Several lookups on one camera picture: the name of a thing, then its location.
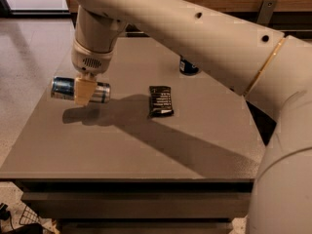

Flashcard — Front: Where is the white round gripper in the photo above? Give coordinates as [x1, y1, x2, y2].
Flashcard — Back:
[71, 40, 113, 106]

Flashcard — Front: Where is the silver blue redbull can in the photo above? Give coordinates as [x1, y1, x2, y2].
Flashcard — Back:
[51, 76, 111, 103]

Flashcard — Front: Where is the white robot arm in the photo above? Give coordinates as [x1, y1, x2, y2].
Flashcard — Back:
[72, 0, 312, 234]

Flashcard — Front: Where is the blue pepsi can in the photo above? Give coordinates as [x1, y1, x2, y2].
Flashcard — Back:
[179, 57, 199, 76]

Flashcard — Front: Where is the black snack bar wrapper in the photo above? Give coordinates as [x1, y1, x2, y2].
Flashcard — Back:
[149, 86, 174, 118]

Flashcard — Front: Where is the grey drawer cabinet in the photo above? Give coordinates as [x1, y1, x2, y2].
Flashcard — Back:
[1, 38, 264, 233]

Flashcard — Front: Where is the black wire basket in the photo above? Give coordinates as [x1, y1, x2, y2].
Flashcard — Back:
[0, 202, 45, 234]

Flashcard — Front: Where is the right metal rail bracket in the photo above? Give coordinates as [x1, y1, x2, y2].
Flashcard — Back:
[255, 0, 278, 25]

